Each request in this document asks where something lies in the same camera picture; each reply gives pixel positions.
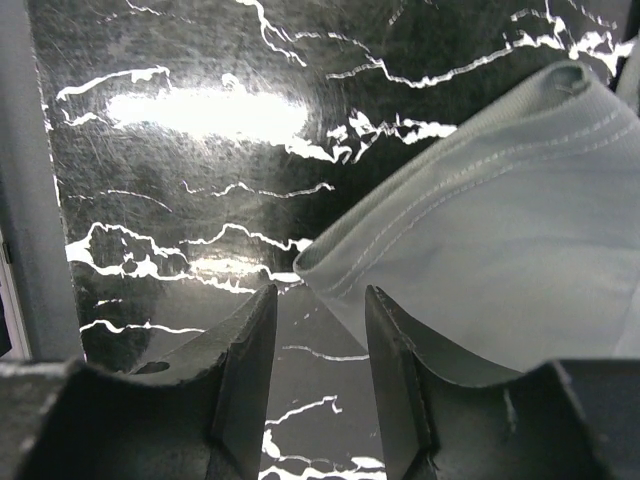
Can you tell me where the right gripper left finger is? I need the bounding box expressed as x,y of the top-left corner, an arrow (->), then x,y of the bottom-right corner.
127,285 -> 278,479

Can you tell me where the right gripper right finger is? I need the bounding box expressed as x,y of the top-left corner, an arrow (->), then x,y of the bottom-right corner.
365,287 -> 555,479

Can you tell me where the grey t-shirt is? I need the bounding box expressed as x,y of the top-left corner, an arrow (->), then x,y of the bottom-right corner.
294,61 -> 639,372

